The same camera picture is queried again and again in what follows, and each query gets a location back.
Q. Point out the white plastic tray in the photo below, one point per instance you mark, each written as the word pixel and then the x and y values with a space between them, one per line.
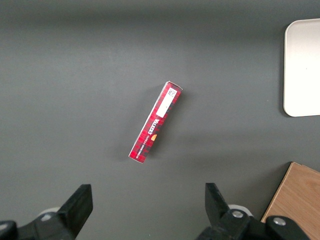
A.
pixel 303 67

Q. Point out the red tartan shortbread box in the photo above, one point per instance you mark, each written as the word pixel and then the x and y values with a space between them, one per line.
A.
pixel 156 122

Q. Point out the wooden board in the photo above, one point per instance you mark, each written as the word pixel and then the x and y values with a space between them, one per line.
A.
pixel 297 195

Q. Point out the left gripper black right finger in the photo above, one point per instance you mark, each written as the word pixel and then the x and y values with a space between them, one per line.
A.
pixel 216 207

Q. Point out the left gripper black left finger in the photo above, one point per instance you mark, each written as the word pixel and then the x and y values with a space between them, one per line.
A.
pixel 75 207

